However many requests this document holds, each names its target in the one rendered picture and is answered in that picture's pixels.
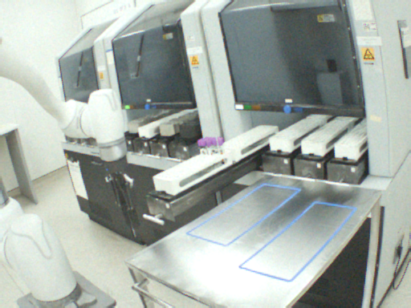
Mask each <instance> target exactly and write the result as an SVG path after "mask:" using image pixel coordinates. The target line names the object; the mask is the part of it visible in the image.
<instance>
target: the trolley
mask: <svg viewBox="0 0 411 308"><path fill-rule="evenodd" d="M381 194H382V191H381V190H378V189H375V190H374V189H370V188H360V187H352V186H347V185H343V184H342V185H338V184H331V183H326V182H325V183H322V182H317V181H311V180H303V179H302V180H298V179H293V178H287V177H282V176H273V175H265V176H264V177H263V178H262V179H261V180H257V181H256V182H254V183H253V184H251V185H250V186H248V187H247V188H245V189H244V190H243V191H241V192H239V193H238V194H236V195H234V196H233V197H231V198H230V199H228V200H227V201H224V202H222V204H221V205H219V206H218V207H216V208H215V209H211V210H210V211H209V212H208V213H205V214H204V215H202V216H201V217H199V218H197V219H195V220H194V221H192V222H190V223H189V224H187V225H186V226H184V227H182V228H179V229H178V230H177V231H175V232H173V233H171V234H170V235H168V236H167V237H164V238H162V239H160V240H159V241H158V242H155V243H153V244H151V245H150V246H149V247H146V248H145V249H143V250H141V251H140V252H138V253H135V254H133V255H132V256H130V257H128V258H126V259H124V264H125V265H126V266H127V267H128V269H129V273H130V274H131V278H132V280H133V282H134V284H135V285H133V286H132V289H133V290H135V291H136V292H137V293H138V294H139V296H140V300H141V302H142V305H143V307H144V308H156V307H155V305H154V303H153V302H155V303H156V304H158V305H160V306H163V307H164V308H176V307H175V306H172V305H170V304H168V303H167V302H165V301H162V300H160V299H159V298H158V297H156V296H153V295H151V294H150V293H149V288H148V287H147V286H146V285H148V284H149V283H150V282H149V280H148V278H150V279H152V280H154V281H155V282H158V283H159V284H161V285H163V286H165V287H167V288H170V289H171V290H174V291H176V292H178V293H180V294H182V295H184V296H186V297H189V298H192V299H193V300H195V301H198V302H200V303H203V304H204V305H206V306H210V307H212V308H318V307H314V306H309V305H306V304H303V303H300V302H297V301H298V299H299V298H300V297H301V296H302V295H303V294H304V293H305V292H306V291H307V290H308V289H309V287H311V286H312V285H313V283H314V282H315V281H316V280H317V278H318V277H319V276H320V275H321V274H322V273H323V272H324V271H325V270H326V268H328V267H329V265H330V264H331V263H332V261H333V260H334V259H336V257H337V256H338V254H339V253H340V251H341V250H342V249H343V248H344V247H345V246H346V244H347V243H348V242H349V241H350V240H351V238H352V237H353V236H354V235H355V233H356V231H357V230H358V228H359V227H360V226H361V225H362V224H363V223H364V220H365V219H366V218H367V217H368V215H369V214H370V213H371V211H372V216H371V222H372V223H371V231H370V239H369V240H370V244H369V251H368V266H367V272H366V274H367V275H366V280H365V286H364V297H363V302H362V308H369V303H370V299H371V294H372V283H373V278H374V272H375V267H376V264H375V263H376V252H377V246H378V233H379V225H380V199H381V196H382V195H381ZM143 275H144V276H145V277H147V278H144V276H143Z"/></svg>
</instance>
